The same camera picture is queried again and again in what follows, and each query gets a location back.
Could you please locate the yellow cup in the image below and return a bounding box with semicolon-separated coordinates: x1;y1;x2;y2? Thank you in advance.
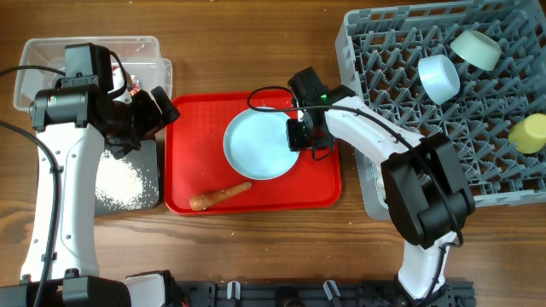
508;113;546;154

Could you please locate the grey dishwasher rack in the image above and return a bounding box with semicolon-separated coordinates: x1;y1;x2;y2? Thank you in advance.
335;1;545;207

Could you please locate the pile of rice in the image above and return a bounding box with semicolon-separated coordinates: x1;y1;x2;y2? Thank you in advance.
96;155;144;210

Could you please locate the clear plastic bin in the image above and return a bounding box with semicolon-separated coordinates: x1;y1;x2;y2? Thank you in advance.
13;36;173;112

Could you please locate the red serving tray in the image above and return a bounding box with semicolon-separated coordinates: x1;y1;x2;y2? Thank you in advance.
164;90;342;216

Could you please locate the white plastic spoon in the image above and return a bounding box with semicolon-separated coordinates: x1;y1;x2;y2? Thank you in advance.
373;165;386;200

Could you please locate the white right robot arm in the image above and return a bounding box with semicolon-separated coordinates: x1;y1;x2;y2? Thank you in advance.
284;67;475;306

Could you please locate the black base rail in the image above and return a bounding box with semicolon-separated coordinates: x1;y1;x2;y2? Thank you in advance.
177;275;477;307

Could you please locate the light blue plate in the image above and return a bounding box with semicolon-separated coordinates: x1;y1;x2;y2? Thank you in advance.
223;107;299;181

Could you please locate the black waste tray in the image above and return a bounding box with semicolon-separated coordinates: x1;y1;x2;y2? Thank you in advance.
95;140;160;217

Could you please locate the orange carrot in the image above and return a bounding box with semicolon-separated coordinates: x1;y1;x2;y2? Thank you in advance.
189;182;252;211

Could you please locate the green bowl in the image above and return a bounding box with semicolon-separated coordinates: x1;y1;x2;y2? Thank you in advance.
450;30;502;71

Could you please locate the light blue bowl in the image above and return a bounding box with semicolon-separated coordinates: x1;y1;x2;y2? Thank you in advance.
417;55;461;105

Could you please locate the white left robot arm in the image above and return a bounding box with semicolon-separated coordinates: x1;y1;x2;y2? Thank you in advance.
1;43;188;306

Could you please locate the red snack wrapper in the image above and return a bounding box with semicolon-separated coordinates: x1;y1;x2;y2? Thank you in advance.
112;67;141;96

